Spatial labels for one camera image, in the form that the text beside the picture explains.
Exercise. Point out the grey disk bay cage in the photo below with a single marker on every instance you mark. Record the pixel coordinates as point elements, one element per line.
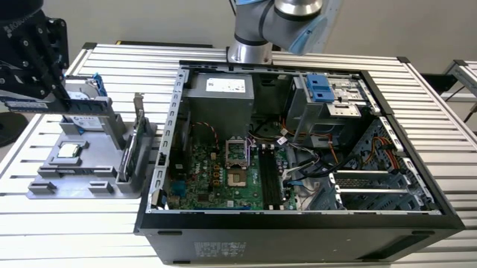
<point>369,191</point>

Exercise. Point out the grey parts rack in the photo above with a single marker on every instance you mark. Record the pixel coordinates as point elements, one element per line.
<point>96,150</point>

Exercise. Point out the blue RAM stick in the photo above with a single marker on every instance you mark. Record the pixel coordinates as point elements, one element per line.
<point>28,106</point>

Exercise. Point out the metal slat side table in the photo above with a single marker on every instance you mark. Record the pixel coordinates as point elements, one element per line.
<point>462,69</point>

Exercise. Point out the CPU socket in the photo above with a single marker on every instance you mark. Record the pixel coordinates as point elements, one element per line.
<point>238,178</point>

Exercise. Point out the graphics card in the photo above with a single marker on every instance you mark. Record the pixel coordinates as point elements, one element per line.
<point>129,159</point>

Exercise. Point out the hard disk in blue carrier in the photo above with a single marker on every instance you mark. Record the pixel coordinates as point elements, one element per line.
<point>85,122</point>

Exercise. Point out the blue expansion slot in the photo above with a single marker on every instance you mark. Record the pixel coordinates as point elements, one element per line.
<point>227,208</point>

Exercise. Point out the grey metal drive cage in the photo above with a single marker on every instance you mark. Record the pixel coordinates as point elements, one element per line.
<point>309,117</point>

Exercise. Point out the black PC case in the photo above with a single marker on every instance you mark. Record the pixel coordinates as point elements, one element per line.
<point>260,243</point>

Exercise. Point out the grey power supply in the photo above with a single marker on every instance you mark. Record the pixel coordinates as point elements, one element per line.
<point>219,117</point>

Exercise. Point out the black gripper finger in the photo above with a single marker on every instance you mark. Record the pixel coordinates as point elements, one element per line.
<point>52,69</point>
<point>21,78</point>

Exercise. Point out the blue drive bay latch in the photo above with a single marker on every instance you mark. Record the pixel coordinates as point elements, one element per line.
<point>318,86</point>

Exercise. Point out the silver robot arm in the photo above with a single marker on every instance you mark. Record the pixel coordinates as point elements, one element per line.
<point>252,28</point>

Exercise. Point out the black round base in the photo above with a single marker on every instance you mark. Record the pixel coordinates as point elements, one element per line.
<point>11,131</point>

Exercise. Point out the silver CPU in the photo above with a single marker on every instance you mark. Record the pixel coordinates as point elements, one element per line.
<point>67,150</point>

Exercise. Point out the green motherboard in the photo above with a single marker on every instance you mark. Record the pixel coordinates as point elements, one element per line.
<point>204,190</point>

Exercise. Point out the socket locking lever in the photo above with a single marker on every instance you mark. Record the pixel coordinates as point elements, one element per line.
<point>248,152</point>

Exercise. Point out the black RAM slot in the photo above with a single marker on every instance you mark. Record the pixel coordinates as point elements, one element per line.
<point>274,178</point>
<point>264,178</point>
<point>268,178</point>

